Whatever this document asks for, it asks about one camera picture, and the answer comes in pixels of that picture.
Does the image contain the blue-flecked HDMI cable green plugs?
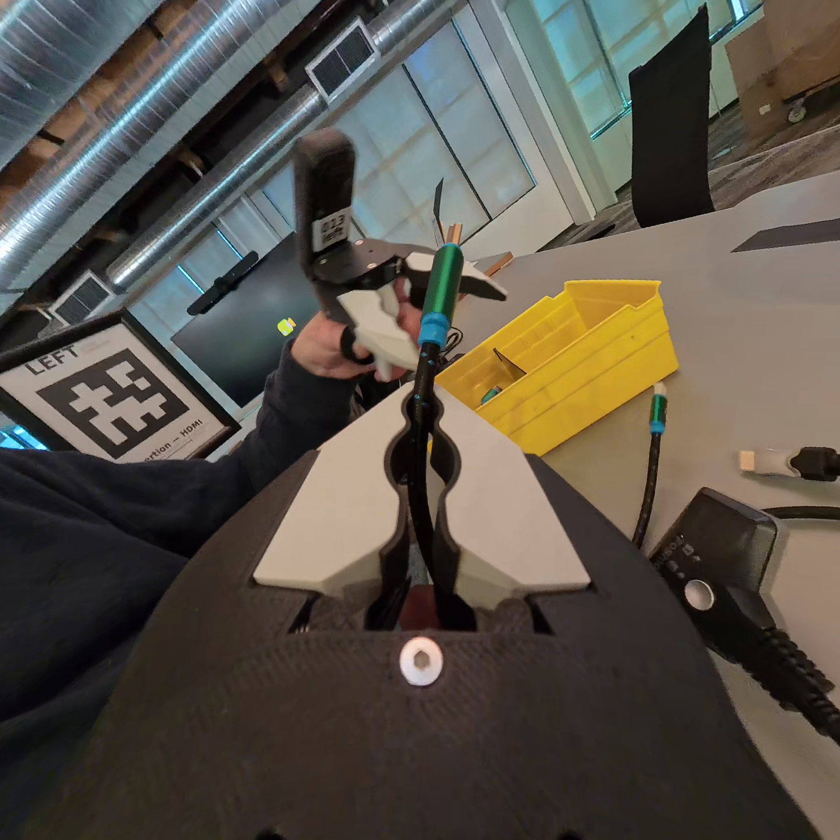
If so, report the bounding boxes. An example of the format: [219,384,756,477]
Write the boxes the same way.
[394,243,670,618]

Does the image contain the person's left hand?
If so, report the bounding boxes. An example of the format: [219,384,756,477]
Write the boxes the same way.
[289,310,395,383]

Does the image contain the dark chair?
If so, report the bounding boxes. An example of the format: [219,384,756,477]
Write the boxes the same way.
[628,3,716,229]

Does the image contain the small tilted board stand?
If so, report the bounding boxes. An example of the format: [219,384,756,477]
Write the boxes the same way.
[430,177,467,249]

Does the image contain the person's left forearm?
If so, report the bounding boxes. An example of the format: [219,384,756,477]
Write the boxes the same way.
[233,341,368,500]

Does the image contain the large black screen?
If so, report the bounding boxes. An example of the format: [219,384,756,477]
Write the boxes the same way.
[172,233,329,409]

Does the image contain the black framed marker sign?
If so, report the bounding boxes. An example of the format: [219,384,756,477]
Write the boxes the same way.
[0,307,240,463]

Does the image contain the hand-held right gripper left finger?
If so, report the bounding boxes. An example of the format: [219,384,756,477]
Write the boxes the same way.
[252,384,421,631]

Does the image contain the cardboard box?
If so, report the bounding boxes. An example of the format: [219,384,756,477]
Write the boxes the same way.
[725,0,840,142]

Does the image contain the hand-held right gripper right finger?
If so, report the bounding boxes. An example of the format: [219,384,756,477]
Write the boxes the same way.
[420,384,593,631]

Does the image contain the yellow plastic bin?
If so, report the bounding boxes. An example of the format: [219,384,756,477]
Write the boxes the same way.
[434,279,680,457]

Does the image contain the black HDMI switch box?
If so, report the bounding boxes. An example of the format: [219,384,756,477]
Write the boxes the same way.
[650,487,782,664]

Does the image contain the black camera bar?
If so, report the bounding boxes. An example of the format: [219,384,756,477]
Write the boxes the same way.
[187,251,260,316]

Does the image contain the person's dark sweater torso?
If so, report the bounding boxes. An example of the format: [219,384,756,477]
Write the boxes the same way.
[0,446,263,840]

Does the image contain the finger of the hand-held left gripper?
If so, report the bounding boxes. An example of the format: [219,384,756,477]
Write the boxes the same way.
[461,262,511,304]

